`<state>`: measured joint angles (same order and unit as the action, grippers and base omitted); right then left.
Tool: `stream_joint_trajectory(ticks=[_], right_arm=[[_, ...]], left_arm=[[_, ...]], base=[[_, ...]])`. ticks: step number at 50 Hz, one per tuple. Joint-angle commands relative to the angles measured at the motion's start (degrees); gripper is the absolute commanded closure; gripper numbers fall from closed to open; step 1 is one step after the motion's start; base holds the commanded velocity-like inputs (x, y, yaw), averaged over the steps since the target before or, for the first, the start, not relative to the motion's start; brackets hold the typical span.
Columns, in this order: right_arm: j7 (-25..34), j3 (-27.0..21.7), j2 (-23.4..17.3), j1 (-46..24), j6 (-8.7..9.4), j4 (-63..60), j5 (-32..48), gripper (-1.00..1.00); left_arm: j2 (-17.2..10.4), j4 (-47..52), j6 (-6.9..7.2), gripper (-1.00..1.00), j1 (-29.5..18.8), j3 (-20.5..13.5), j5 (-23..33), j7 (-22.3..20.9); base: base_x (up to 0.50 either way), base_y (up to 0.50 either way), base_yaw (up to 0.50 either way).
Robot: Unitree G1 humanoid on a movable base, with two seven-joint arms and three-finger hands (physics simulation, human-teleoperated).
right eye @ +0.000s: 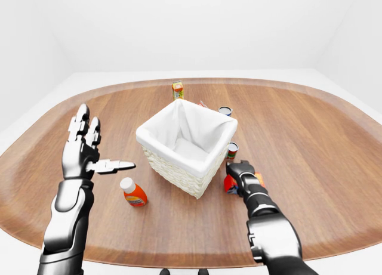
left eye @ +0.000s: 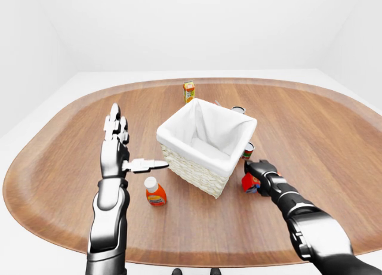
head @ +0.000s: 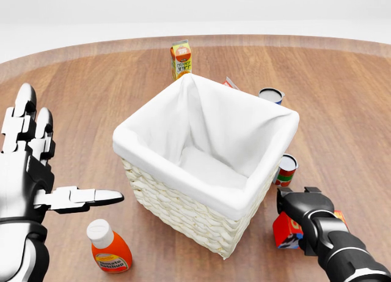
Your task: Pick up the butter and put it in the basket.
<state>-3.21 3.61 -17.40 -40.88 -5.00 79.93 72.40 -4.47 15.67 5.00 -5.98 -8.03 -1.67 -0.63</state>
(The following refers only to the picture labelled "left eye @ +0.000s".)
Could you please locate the red printed food box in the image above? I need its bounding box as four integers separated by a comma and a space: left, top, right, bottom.
241, 172, 261, 194

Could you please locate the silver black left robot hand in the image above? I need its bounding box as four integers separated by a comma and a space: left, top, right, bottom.
100, 102, 170, 180

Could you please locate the orange juice carton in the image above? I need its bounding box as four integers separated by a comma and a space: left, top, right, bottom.
183, 80, 196, 104

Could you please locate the orange sauce bottle white cap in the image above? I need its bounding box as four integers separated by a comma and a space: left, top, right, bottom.
143, 176, 168, 207

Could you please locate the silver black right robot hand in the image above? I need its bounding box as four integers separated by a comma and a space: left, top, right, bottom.
244, 159, 279, 197

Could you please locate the red labelled tin can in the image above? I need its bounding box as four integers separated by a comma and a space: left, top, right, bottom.
241, 141, 255, 160

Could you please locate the white wicker basket with liner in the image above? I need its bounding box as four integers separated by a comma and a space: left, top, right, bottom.
156, 97, 258, 199

